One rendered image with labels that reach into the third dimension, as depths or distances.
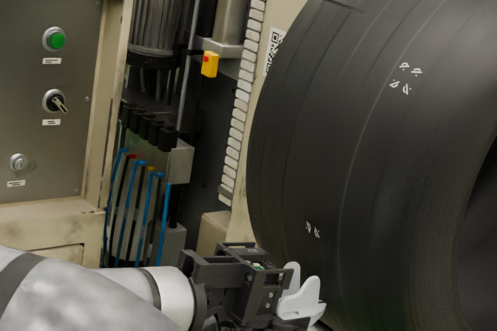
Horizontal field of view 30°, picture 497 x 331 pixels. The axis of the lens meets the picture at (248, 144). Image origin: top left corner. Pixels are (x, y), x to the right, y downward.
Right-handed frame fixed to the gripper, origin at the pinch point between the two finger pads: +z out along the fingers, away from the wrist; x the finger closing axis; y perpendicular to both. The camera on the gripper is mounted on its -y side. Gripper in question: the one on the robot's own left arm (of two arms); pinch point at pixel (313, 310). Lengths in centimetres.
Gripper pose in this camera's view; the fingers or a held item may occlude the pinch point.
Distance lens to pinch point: 107.8
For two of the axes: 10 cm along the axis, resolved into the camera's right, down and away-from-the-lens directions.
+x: -5.9, -3.4, 7.3
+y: 2.6, -9.4, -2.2
